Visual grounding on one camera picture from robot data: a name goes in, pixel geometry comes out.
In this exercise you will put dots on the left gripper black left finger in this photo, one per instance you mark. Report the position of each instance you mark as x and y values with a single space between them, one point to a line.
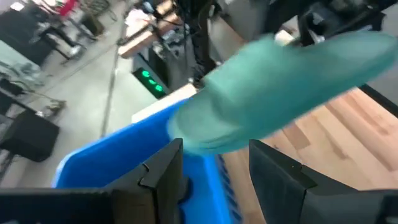
164 186

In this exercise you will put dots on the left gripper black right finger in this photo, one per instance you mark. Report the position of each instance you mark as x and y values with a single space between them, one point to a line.
280 193

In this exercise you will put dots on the light teal rubber slide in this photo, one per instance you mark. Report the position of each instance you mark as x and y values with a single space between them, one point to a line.
280 93

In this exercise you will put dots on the blue plastic bin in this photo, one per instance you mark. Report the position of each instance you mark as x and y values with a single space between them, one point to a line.
124 161

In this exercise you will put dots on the black box with green lights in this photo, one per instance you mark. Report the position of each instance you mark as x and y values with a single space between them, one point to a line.
150 82

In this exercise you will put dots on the thin metal pole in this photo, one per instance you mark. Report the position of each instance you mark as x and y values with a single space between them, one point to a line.
112 77

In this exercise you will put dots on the black floor box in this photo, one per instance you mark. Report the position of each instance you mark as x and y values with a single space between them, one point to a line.
31 137

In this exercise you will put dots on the wooden background desk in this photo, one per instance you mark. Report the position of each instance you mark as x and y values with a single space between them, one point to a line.
140 40

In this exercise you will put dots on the black background desk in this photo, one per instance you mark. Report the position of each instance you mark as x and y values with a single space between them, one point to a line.
18 31

